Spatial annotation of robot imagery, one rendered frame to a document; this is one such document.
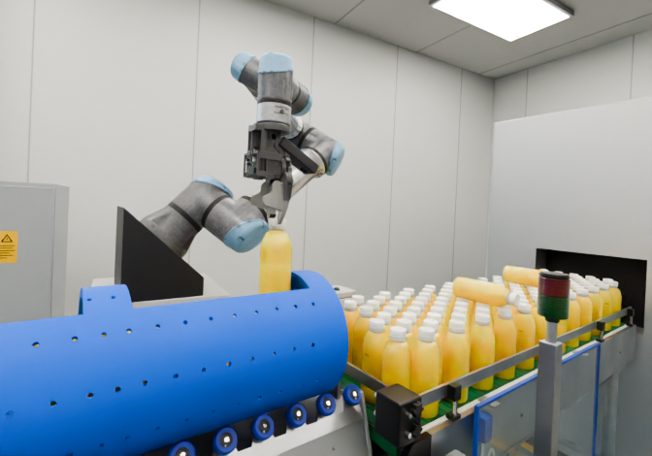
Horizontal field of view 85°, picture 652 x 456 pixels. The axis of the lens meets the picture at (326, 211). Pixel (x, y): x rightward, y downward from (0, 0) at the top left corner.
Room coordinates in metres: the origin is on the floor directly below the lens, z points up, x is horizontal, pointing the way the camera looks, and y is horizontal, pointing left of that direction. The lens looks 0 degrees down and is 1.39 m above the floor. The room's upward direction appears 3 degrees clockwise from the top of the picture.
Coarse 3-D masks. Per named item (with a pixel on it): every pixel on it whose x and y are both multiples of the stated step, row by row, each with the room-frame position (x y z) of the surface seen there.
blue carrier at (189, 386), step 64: (64, 320) 0.51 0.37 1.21; (128, 320) 0.55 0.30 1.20; (192, 320) 0.60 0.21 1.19; (256, 320) 0.65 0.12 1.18; (320, 320) 0.73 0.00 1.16; (0, 384) 0.44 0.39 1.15; (64, 384) 0.47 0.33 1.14; (128, 384) 0.51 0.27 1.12; (192, 384) 0.56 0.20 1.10; (256, 384) 0.63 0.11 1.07; (320, 384) 0.73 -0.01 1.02; (0, 448) 0.43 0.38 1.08; (64, 448) 0.47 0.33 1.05; (128, 448) 0.53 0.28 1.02
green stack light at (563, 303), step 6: (540, 294) 0.83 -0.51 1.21; (540, 300) 0.83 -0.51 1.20; (546, 300) 0.81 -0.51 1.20; (552, 300) 0.81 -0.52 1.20; (558, 300) 0.80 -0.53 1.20; (564, 300) 0.80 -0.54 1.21; (540, 306) 0.83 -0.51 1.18; (546, 306) 0.81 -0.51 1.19; (552, 306) 0.81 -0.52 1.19; (558, 306) 0.80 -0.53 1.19; (564, 306) 0.80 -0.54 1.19; (540, 312) 0.83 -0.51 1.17; (546, 312) 0.81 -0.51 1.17; (552, 312) 0.81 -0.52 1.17; (558, 312) 0.80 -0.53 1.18; (564, 312) 0.80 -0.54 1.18; (552, 318) 0.81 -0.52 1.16; (558, 318) 0.80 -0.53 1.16; (564, 318) 0.80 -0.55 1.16
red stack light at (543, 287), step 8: (544, 280) 0.82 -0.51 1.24; (552, 280) 0.81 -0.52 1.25; (560, 280) 0.80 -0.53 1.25; (568, 280) 0.80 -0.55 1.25; (544, 288) 0.82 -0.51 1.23; (552, 288) 0.81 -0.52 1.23; (560, 288) 0.80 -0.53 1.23; (568, 288) 0.80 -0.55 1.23; (552, 296) 0.81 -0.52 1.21; (560, 296) 0.80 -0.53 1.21; (568, 296) 0.80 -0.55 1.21
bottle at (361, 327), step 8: (360, 320) 1.03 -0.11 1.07; (368, 320) 1.03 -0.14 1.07; (360, 328) 1.02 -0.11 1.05; (368, 328) 1.02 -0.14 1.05; (360, 336) 1.02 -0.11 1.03; (360, 344) 1.02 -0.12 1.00; (352, 352) 1.04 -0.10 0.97; (360, 352) 1.02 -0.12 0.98; (352, 360) 1.04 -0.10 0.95; (360, 360) 1.02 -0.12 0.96; (360, 368) 1.02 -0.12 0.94
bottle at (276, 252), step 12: (276, 228) 0.78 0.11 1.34; (264, 240) 0.78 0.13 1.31; (276, 240) 0.77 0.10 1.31; (288, 240) 0.78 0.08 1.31; (264, 252) 0.77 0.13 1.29; (276, 252) 0.76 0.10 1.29; (288, 252) 0.77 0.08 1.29; (264, 264) 0.76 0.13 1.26; (276, 264) 0.76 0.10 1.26; (288, 264) 0.78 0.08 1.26; (264, 276) 0.76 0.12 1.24; (276, 276) 0.76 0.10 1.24; (288, 276) 0.77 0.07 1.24; (264, 288) 0.76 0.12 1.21; (276, 288) 0.75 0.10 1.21; (288, 288) 0.77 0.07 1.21
